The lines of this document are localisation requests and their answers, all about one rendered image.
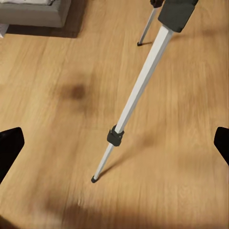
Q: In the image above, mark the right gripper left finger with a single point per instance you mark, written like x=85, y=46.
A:
x=11, y=143

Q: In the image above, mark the bed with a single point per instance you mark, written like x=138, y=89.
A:
x=47, y=13

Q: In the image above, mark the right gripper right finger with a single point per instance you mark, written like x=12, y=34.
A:
x=221, y=141

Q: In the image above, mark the camera tripod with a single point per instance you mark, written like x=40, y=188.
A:
x=173, y=16

